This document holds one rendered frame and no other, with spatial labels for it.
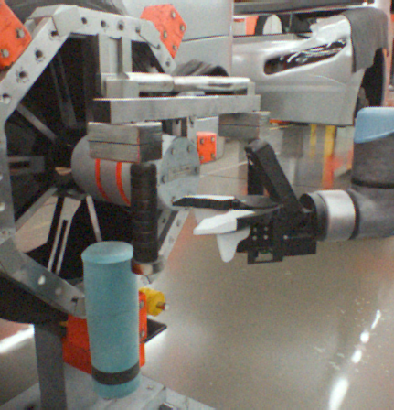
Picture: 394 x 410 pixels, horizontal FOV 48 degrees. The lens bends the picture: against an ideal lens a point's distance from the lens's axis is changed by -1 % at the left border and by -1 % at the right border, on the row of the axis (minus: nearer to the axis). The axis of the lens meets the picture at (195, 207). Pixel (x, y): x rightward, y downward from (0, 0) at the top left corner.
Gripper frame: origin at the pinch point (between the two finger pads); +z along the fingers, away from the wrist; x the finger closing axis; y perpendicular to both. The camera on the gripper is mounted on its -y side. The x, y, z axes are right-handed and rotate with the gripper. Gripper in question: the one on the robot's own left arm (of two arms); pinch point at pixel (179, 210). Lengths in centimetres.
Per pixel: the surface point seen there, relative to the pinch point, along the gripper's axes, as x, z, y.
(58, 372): 36, 22, 46
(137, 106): 2.1, 5.0, -13.9
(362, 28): 235, -172, -60
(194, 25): 83, -20, -36
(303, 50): 231, -126, -44
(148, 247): -1.2, 4.5, 4.4
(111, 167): 18.8, 8.4, -3.3
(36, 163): 27.2, 21.6, -3.4
